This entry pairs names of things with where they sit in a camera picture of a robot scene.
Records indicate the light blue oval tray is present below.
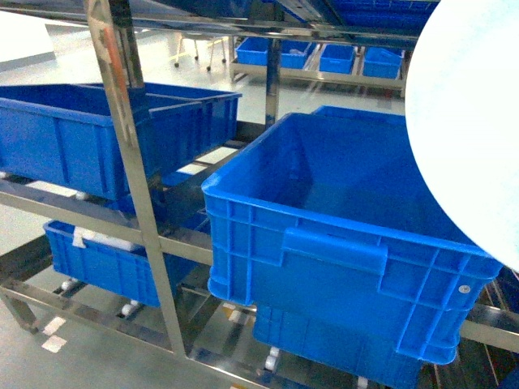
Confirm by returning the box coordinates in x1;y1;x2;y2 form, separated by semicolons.
405;1;518;269

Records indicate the large blue crate on shelf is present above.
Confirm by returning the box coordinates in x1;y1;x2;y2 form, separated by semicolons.
202;113;502;365

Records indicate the blue crate left shelf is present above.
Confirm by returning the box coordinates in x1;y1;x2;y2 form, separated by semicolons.
1;84;211;200

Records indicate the stainless steel shelf rack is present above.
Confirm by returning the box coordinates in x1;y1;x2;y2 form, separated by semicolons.
0;0;519;389

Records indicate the blue crate behind left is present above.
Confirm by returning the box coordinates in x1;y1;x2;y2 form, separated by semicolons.
63;83;240;174

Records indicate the blue crate behind large crate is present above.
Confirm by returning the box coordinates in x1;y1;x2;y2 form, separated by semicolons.
312;105;405;126

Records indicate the distant blue bin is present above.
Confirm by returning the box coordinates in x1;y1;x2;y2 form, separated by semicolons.
319;45;357;75
362;47;403;79
236;37;268;66
281;41;315;69

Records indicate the blue crate lower left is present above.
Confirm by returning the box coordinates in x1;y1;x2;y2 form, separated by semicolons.
43;220;195;309

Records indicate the blue crate beneath large crate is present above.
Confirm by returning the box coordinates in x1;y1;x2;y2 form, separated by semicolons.
253;306;422;388

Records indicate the distant steel rack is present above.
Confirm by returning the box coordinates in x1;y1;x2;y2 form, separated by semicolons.
230;43;405;92

